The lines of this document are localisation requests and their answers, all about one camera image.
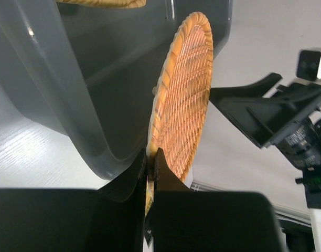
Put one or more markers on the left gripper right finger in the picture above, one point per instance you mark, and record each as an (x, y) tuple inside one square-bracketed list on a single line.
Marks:
[(184, 220)]

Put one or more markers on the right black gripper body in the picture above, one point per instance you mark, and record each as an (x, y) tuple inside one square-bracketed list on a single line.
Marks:
[(288, 127)]

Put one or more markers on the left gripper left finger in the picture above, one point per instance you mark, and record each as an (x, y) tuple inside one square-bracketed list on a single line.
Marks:
[(59, 219)]

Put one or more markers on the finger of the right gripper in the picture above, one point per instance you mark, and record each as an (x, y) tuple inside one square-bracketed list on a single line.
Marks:
[(237, 104)]

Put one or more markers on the round orange woven dish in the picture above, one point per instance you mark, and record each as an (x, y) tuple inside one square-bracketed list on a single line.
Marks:
[(181, 96)]

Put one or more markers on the rounded square woven dish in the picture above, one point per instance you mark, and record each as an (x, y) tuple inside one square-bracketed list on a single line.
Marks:
[(120, 4)]

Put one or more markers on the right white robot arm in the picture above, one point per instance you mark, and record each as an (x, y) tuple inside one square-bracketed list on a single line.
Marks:
[(295, 239)]

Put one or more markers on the grey plastic bin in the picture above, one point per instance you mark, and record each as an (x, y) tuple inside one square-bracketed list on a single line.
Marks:
[(88, 72)]

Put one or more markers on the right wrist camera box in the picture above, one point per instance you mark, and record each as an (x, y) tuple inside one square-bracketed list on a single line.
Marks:
[(309, 64)]

